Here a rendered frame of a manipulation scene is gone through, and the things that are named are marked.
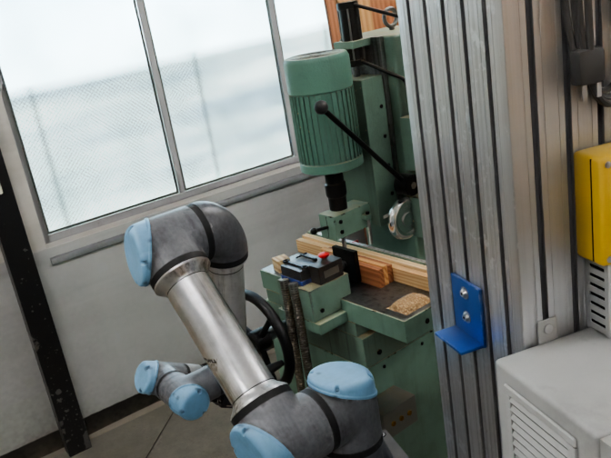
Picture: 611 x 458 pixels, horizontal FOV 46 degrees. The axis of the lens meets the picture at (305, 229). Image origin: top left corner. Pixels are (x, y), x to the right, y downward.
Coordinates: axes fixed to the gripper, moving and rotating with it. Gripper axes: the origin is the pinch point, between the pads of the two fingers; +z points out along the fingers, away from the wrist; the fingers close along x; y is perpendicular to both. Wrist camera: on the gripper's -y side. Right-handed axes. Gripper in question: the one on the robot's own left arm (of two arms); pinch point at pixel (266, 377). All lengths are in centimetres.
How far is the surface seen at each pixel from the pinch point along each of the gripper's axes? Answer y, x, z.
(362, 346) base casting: -13.7, 9.7, 20.1
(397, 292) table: -30.1, 12.8, 23.4
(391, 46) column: -92, -7, 14
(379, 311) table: -25.1, 16.9, 14.5
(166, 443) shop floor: 68, -104, 47
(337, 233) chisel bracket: -39.4, -10.0, 18.1
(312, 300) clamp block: -22.3, 3.2, 4.4
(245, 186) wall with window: -42, -135, 70
